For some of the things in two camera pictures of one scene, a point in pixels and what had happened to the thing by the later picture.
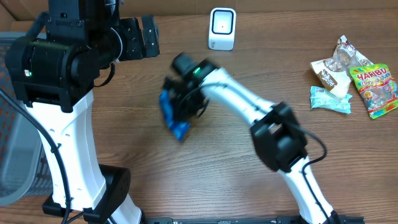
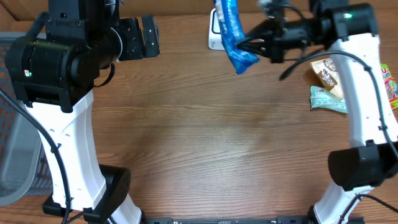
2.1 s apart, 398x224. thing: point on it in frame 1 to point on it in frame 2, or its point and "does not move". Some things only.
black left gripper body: x=133 y=48 does not move
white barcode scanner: x=222 y=28 does not move
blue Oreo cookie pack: x=179 y=129 to x=232 y=30
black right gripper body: x=189 y=102 to x=295 y=32
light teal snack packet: x=323 y=98 does not move
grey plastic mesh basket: x=23 y=175 does not move
